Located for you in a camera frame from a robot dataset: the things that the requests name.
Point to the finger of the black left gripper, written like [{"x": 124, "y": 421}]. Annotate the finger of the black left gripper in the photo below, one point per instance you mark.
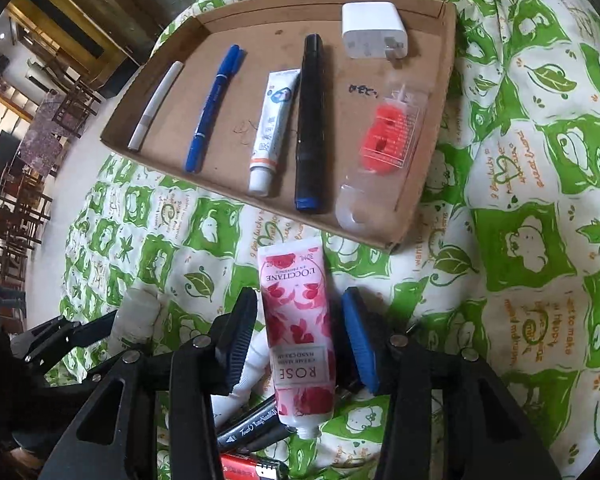
[{"x": 44, "y": 346}]

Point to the wooden dining chairs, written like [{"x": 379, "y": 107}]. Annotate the wooden dining chairs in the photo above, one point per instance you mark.
[{"x": 35, "y": 138}]

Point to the black thick marker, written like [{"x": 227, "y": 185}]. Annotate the black thick marker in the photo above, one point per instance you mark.
[{"x": 310, "y": 154}]

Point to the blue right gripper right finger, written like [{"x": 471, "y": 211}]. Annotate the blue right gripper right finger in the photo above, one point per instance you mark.
[{"x": 367, "y": 333}]

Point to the black twin tip pen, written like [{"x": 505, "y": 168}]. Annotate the black twin tip pen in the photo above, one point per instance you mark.
[{"x": 254, "y": 431}]

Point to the small white bottle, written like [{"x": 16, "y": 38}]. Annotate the small white bottle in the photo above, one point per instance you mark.
[{"x": 134, "y": 321}]

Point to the red lighter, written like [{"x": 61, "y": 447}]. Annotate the red lighter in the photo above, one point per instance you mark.
[{"x": 251, "y": 467}]

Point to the wooden glass cabinet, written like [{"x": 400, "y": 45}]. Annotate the wooden glass cabinet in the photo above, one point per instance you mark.
[{"x": 104, "y": 41}]

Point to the clear bag red item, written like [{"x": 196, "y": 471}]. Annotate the clear bag red item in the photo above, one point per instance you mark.
[{"x": 369, "y": 194}]

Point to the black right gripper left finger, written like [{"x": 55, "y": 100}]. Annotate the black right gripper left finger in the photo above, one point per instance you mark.
[{"x": 234, "y": 340}]

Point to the blue marker pen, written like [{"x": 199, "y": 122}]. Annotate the blue marker pen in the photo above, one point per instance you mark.
[{"x": 198, "y": 147}]

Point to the white ointment tube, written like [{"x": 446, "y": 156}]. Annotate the white ointment tube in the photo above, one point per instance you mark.
[{"x": 272, "y": 127}]

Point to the pink rose hand cream tube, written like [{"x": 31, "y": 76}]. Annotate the pink rose hand cream tube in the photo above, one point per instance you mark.
[{"x": 293, "y": 286}]

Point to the green white patterned cloth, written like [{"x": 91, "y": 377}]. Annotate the green white patterned cloth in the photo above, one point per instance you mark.
[{"x": 506, "y": 256}]

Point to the brown cardboard tray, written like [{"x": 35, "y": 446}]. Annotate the brown cardboard tray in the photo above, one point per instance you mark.
[{"x": 323, "y": 111}]

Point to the white slim pen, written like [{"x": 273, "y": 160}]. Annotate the white slim pen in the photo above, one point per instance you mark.
[{"x": 149, "y": 113}]

